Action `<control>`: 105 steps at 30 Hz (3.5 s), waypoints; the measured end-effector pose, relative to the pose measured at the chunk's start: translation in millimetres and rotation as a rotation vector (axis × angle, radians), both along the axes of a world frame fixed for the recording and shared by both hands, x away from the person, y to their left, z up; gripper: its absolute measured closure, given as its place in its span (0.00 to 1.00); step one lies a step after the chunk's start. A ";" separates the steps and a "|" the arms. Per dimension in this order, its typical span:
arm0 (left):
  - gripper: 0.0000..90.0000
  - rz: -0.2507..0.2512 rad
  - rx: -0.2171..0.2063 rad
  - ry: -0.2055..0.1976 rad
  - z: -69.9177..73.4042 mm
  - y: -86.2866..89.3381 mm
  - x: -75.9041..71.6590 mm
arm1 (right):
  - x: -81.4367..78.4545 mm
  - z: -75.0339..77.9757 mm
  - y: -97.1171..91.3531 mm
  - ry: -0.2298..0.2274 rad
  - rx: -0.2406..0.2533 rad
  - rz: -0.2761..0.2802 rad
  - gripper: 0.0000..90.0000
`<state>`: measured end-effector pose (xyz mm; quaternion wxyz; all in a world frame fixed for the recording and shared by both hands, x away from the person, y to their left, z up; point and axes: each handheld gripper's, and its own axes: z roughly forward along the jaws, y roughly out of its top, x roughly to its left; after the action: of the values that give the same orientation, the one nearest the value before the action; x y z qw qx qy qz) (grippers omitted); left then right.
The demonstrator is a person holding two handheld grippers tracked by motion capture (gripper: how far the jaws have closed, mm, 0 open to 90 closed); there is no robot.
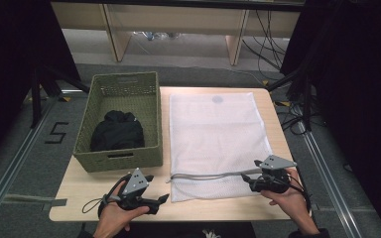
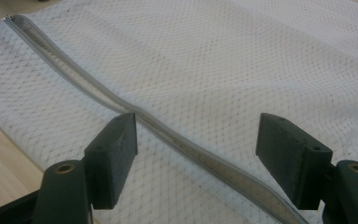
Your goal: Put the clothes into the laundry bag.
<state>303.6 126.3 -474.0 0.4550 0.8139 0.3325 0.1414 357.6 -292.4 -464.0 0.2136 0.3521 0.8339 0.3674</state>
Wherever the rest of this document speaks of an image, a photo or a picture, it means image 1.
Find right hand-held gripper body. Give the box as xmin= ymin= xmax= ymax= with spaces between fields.
xmin=249 ymin=155 xmax=298 ymax=194

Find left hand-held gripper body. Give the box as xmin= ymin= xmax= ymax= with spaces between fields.
xmin=104 ymin=167 xmax=157 ymax=213

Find black garment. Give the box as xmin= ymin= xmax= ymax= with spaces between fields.
xmin=89 ymin=109 xmax=146 ymax=153

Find white mesh laundry bag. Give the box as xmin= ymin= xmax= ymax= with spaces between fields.
xmin=166 ymin=91 xmax=274 ymax=203

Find green woven basket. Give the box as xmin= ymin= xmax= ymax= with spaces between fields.
xmin=72 ymin=71 xmax=164 ymax=174

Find person's right hand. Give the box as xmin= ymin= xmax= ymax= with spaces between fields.
xmin=260 ymin=168 xmax=319 ymax=233

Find person's left hand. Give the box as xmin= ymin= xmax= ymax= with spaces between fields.
xmin=93 ymin=180 xmax=151 ymax=238

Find person's dark clothing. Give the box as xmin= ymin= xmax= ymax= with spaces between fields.
xmin=78 ymin=221 xmax=257 ymax=238

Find black metal stand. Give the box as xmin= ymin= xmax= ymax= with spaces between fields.
xmin=265 ymin=64 xmax=315 ymax=132
xmin=29 ymin=63 xmax=91 ymax=129

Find grey tape strip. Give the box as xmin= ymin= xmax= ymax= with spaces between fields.
xmin=0 ymin=192 xmax=68 ymax=207

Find black curtain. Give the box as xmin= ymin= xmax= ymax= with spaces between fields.
xmin=0 ymin=0 xmax=81 ymax=173
xmin=279 ymin=0 xmax=381 ymax=238

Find light wooden desk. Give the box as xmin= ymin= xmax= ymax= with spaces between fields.
xmin=51 ymin=0 xmax=306 ymax=66

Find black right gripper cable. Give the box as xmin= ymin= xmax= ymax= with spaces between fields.
xmin=289 ymin=172 xmax=313 ymax=217

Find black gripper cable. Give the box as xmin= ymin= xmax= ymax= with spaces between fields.
xmin=81 ymin=174 xmax=131 ymax=219
xmin=289 ymin=172 xmax=313 ymax=217

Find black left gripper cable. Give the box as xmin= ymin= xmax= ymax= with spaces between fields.
xmin=81 ymin=174 xmax=131 ymax=219

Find black floor cables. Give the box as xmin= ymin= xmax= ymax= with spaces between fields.
xmin=276 ymin=98 xmax=326 ymax=136

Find metal floor rail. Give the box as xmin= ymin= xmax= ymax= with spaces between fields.
xmin=0 ymin=88 xmax=84 ymax=234
xmin=297 ymin=120 xmax=365 ymax=238

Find black hanging cables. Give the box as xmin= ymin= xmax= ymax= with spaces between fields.
xmin=241 ymin=9 xmax=290 ymax=73

